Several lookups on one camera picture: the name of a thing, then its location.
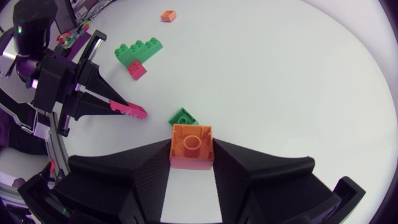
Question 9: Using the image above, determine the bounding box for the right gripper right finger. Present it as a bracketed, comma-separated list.
[212, 138, 342, 224]

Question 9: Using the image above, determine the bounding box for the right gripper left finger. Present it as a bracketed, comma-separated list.
[53, 138, 172, 224]

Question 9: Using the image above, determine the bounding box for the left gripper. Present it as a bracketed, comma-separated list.
[55, 29, 129, 138]

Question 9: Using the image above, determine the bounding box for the red toy brick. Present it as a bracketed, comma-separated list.
[126, 59, 148, 82]
[109, 100, 149, 120]

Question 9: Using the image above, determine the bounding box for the orange toy brick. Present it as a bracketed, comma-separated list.
[160, 9, 177, 23]
[169, 123, 216, 171]

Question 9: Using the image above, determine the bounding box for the dark mat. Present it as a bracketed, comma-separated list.
[65, 30, 93, 62]

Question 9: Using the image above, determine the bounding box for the pile of toy bricks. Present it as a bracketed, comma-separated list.
[55, 21, 91, 46]

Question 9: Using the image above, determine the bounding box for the dark screen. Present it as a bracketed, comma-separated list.
[53, 0, 78, 35]

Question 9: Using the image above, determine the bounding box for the small green toy brick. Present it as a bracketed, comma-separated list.
[167, 107, 200, 127]

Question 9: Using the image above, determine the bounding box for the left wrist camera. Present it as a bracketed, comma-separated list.
[32, 65, 68, 114]

